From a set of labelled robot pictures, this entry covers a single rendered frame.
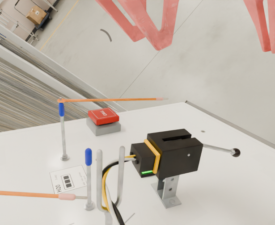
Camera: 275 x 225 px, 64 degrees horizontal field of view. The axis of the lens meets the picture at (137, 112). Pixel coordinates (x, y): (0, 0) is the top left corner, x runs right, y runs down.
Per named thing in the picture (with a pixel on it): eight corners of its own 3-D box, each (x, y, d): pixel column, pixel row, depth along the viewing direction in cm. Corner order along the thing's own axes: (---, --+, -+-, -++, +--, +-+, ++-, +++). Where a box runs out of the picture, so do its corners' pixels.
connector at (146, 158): (173, 166, 27) (176, 152, 26) (137, 172, 25) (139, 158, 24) (161, 153, 29) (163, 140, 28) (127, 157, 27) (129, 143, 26)
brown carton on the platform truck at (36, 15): (42, 15, 690) (32, 6, 668) (47, 13, 648) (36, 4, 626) (35, 25, 686) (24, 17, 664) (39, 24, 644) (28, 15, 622)
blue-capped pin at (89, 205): (96, 209, 27) (96, 151, 24) (84, 212, 27) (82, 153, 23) (94, 200, 29) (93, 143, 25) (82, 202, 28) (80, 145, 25)
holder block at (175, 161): (197, 171, 28) (204, 144, 26) (158, 180, 26) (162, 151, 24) (179, 152, 31) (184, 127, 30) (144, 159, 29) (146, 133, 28)
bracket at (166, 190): (181, 204, 29) (188, 174, 27) (165, 209, 28) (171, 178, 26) (165, 181, 33) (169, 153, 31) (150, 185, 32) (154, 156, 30)
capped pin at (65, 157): (71, 158, 36) (68, 97, 32) (62, 162, 35) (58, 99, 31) (66, 154, 37) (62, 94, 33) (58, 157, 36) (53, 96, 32)
